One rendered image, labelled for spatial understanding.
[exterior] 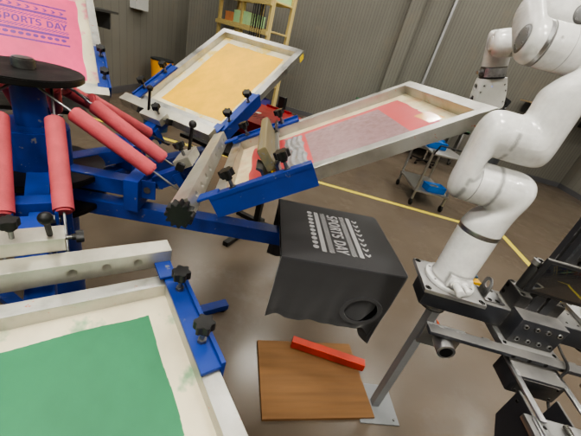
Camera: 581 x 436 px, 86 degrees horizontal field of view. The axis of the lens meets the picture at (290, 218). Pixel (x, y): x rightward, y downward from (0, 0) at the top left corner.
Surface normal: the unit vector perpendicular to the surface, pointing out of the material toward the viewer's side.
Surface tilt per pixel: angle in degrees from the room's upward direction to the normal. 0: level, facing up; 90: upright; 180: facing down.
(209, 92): 32
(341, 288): 92
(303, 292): 94
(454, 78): 90
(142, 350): 0
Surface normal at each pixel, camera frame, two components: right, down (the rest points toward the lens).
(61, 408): 0.24, -0.85
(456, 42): -0.14, 0.45
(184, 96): -0.04, -0.54
